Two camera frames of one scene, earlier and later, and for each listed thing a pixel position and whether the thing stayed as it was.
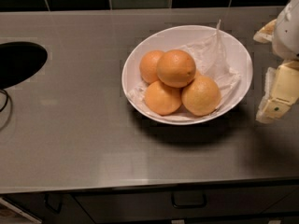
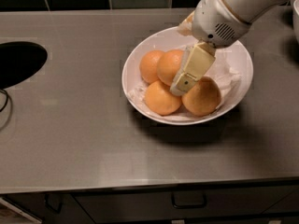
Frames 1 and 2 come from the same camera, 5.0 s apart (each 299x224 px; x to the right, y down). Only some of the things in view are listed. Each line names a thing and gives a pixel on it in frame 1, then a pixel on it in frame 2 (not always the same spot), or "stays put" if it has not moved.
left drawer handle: [49, 206] stays put
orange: [162, 99] stays put
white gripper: [287, 35] → [215, 19]
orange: [176, 68] stays put
